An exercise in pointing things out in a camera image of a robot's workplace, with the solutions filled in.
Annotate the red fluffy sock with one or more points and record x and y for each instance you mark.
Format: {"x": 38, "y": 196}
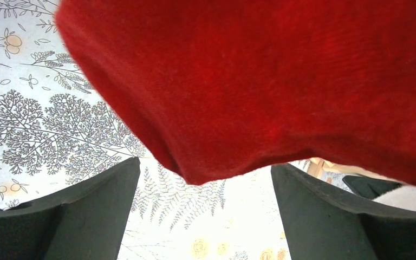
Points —
{"x": 215, "y": 89}

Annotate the floral patterned mat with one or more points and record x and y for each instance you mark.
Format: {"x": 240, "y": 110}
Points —
{"x": 56, "y": 131}

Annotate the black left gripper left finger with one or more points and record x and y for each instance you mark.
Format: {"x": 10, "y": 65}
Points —
{"x": 83, "y": 221}

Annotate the wooden drying rack frame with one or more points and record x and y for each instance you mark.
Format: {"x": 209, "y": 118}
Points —
{"x": 318, "y": 165}

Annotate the black blue sock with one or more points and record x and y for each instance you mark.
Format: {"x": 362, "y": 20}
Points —
{"x": 369, "y": 188}

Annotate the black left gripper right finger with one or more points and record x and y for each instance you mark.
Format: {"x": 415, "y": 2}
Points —
{"x": 322, "y": 221}

